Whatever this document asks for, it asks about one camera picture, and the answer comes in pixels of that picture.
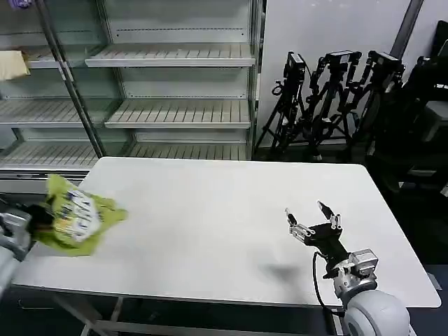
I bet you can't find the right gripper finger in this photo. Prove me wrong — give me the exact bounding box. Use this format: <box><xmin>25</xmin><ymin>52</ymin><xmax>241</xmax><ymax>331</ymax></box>
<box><xmin>284</xmin><ymin>208</ymin><xmax>313</xmax><ymax>242</ymax></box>
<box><xmin>316</xmin><ymin>200</ymin><xmax>343</xmax><ymax>232</ymax></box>

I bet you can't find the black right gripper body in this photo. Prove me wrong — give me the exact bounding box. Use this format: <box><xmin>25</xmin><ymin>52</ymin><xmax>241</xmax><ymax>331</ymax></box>
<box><xmin>302</xmin><ymin>222</ymin><xmax>351</xmax><ymax>271</ymax></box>

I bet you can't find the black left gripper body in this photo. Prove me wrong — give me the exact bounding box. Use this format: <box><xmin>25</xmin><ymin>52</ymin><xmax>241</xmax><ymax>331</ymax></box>
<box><xmin>26</xmin><ymin>204</ymin><xmax>54</xmax><ymax>235</ymax></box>

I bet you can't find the yellow-green shirt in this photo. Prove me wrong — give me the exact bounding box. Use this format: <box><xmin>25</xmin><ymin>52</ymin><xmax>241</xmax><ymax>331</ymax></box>
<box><xmin>31</xmin><ymin>174</ymin><xmax>129</xmax><ymax>258</ymax></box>

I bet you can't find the glass-sided display shelf unit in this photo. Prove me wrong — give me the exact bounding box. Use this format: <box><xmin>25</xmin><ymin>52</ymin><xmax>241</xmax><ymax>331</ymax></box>
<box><xmin>0</xmin><ymin>0</ymin><xmax>106</xmax><ymax>197</ymax></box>

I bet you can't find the black tripod with flat head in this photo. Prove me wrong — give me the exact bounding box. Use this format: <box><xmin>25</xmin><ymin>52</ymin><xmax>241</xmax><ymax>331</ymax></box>
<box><xmin>303</xmin><ymin>50</ymin><xmax>362</xmax><ymax>162</ymax></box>

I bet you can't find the black chair and equipment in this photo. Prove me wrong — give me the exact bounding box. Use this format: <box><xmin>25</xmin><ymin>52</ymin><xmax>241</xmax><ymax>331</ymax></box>
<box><xmin>365</xmin><ymin>20</ymin><xmax>448</xmax><ymax>192</ymax></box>

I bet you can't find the open white display shelf unit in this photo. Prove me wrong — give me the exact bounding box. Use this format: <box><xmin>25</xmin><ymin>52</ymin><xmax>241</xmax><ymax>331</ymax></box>
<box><xmin>85</xmin><ymin>0</ymin><xmax>267</xmax><ymax>162</ymax></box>

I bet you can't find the grey slanted metal beam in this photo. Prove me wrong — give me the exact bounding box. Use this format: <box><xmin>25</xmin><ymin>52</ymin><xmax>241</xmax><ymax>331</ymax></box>
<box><xmin>389</xmin><ymin>0</ymin><xmax>425</xmax><ymax>59</ymax></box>

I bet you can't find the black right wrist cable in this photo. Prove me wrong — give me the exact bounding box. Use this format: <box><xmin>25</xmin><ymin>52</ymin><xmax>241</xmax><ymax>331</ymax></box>
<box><xmin>311</xmin><ymin>251</ymin><xmax>347</xmax><ymax>316</ymax></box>

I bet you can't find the black tripod with box camera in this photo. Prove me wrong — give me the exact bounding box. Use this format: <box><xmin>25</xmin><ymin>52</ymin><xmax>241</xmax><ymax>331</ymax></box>
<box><xmin>254</xmin><ymin>51</ymin><xmax>316</xmax><ymax>159</ymax></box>

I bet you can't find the black tripod with tilted camera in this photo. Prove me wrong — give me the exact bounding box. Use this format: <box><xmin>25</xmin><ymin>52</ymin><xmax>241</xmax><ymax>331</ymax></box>
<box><xmin>352</xmin><ymin>50</ymin><xmax>409</xmax><ymax>159</ymax></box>

